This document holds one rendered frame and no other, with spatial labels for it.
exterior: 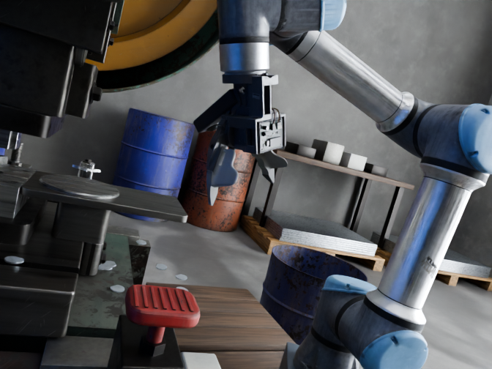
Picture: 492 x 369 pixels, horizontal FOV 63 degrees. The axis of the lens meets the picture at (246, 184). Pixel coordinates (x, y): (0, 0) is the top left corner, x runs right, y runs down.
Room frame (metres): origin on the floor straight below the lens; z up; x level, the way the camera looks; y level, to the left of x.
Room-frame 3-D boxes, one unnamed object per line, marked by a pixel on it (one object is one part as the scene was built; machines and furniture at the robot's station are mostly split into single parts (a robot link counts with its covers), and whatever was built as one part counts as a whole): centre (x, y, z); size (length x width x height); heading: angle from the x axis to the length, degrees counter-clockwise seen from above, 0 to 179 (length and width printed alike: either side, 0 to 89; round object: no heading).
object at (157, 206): (0.66, 0.22, 0.72); 0.25 x 0.14 x 0.14; 111
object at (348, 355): (0.88, -0.29, 0.50); 0.15 x 0.15 x 0.10
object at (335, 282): (0.87, -0.29, 0.62); 0.13 x 0.12 x 0.14; 19
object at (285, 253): (1.67, -0.39, 0.24); 0.42 x 0.42 x 0.48
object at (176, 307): (0.37, 0.05, 0.72); 0.07 x 0.06 x 0.08; 111
